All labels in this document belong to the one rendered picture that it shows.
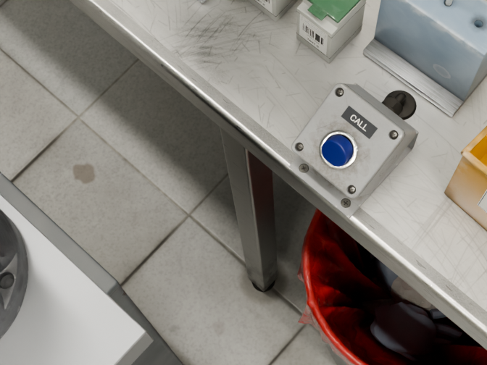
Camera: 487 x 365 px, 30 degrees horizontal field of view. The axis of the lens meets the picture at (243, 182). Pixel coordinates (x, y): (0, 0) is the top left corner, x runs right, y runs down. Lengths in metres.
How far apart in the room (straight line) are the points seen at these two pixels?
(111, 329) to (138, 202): 1.01
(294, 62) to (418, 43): 0.12
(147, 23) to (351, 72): 0.20
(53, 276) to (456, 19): 0.38
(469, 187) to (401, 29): 0.15
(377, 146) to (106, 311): 0.25
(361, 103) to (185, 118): 1.07
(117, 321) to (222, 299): 0.94
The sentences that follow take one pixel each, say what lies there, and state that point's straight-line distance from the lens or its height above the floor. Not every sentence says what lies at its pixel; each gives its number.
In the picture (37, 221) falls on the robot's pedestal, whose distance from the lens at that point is 0.82.
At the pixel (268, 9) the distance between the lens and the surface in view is 0.85.
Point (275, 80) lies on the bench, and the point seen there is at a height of 0.87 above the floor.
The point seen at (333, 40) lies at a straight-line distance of 0.80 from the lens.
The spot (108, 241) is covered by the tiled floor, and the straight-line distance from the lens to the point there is 1.72.
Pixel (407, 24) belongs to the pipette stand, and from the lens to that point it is 0.78.
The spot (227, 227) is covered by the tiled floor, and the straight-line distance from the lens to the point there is 1.70.
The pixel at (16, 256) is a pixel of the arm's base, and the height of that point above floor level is 0.94.
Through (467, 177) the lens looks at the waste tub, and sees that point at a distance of 0.74.
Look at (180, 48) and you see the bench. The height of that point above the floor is 0.87.
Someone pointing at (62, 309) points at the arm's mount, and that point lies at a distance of 0.74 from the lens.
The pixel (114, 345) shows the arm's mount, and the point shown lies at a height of 0.92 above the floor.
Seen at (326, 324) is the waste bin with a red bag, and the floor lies 0.44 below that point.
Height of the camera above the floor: 1.63
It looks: 71 degrees down
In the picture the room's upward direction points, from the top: 8 degrees counter-clockwise
